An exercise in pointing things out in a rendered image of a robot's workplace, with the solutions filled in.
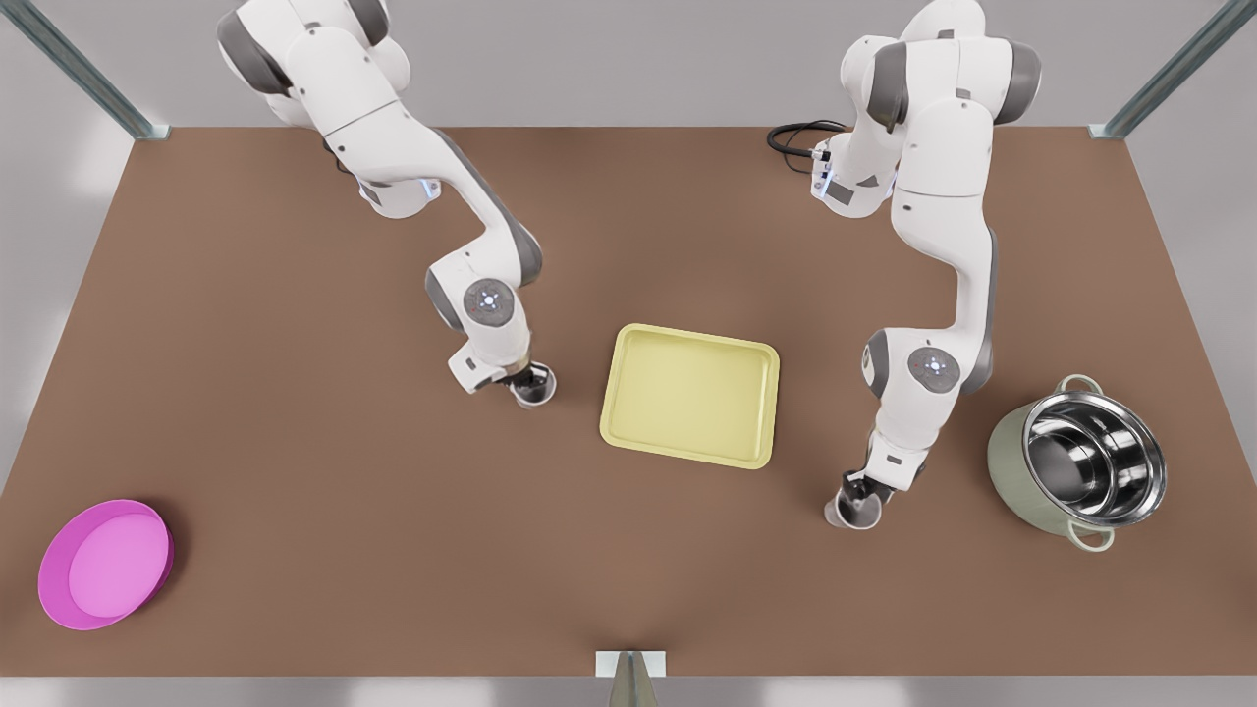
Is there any pink round bowl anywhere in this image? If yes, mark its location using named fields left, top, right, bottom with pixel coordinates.
left=37, top=498, right=176, bottom=631

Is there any pale yellow rectangular tray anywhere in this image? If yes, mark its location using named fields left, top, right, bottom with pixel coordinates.
left=599, top=323, right=782, bottom=471

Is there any white IKEA cup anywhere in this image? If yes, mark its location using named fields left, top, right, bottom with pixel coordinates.
left=511, top=363, right=558, bottom=409
left=824, top=487, right=884, bottom=532

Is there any green steel-lined pot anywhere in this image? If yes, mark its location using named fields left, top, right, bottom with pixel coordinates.
left=987, top=373, right=1169, bottom=553

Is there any silver frame post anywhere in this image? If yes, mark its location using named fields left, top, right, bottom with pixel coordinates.
left=1088, top=0, right=1257, bottom=140
left=0, top=0, right=171, bottom=140
left=595, top=649, right=668, bottom=707

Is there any black cable loop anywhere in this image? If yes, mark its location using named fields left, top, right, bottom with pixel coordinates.
left=767, top=120, right=851, bottom=177

